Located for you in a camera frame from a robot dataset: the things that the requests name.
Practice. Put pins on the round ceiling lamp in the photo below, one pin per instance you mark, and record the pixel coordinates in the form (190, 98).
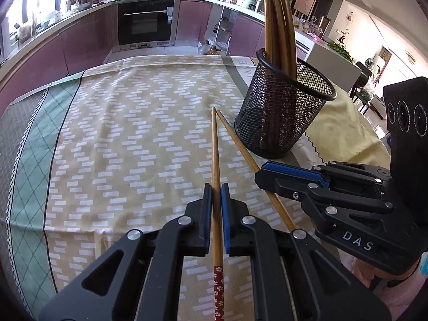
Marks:
(410, 57)

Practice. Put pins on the olive green tablecloth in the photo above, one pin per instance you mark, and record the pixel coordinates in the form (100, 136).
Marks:
(347, 130)

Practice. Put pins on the plastic oil bottle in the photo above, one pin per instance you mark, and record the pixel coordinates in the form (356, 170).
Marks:
(205, 47)
(215, 52)

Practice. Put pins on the pink wall picture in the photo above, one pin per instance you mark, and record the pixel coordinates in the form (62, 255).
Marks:
(306, 0)

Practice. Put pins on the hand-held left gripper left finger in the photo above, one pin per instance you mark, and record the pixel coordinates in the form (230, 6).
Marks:
(208, 220)

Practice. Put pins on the round wall clock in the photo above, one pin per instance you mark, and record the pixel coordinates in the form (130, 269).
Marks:
(350, 17)

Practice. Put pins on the beige patterned tablecloth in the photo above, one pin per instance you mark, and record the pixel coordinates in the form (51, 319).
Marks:
(133, 147)

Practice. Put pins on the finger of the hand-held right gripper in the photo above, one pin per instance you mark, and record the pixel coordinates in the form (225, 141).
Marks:
(291, 170)
(354, 171)

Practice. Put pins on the black built-in oven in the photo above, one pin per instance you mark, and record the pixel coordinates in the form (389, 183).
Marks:
(147, 20)

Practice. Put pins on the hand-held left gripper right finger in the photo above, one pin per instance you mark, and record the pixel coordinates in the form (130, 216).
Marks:
(226, 220)

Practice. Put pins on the black dining chair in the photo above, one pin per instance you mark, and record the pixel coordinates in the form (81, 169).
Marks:
(361, 80)

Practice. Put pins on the purple base cabinets with sink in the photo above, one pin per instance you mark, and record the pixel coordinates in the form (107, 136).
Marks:
(57, 50)

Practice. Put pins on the black mesh utensil holder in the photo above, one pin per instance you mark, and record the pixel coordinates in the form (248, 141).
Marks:
(267, 120)

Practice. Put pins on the purple kitchen island counter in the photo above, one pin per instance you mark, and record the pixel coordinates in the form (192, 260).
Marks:
(240, 30)

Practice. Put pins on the copper coloured cup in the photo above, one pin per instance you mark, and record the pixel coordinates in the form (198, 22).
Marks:
(322, 23)

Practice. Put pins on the leafy greens on counter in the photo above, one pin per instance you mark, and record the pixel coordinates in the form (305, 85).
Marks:
(341, 52)

